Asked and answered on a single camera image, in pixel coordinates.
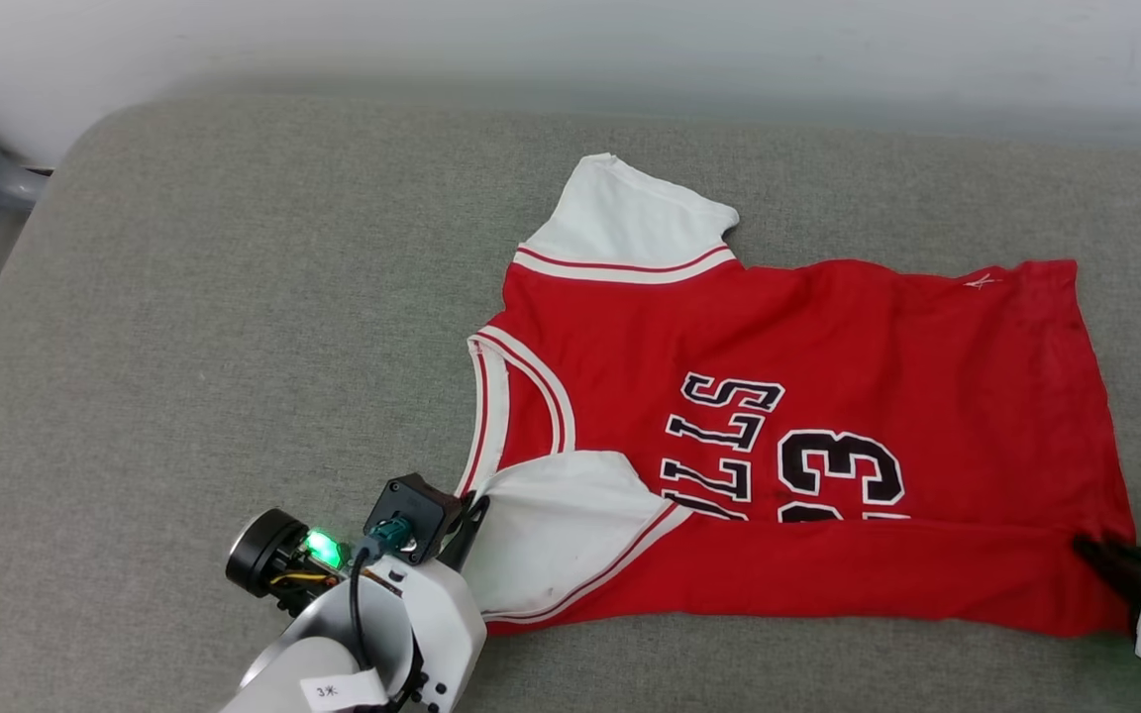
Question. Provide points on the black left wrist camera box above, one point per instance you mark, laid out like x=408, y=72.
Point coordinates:
x=414, y=505

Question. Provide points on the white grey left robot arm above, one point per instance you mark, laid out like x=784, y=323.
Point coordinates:
x=283, y=673

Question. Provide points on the grey fabric sofa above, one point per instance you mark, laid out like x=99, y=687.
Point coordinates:
x=234, y=297

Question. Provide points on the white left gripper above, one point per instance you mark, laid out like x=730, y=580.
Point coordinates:
x=447, y=619

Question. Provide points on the red and white basketball jersey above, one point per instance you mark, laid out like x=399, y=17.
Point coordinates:
x=828, y=327

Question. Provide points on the white paper label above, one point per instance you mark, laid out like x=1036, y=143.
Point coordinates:
x=343, y=689

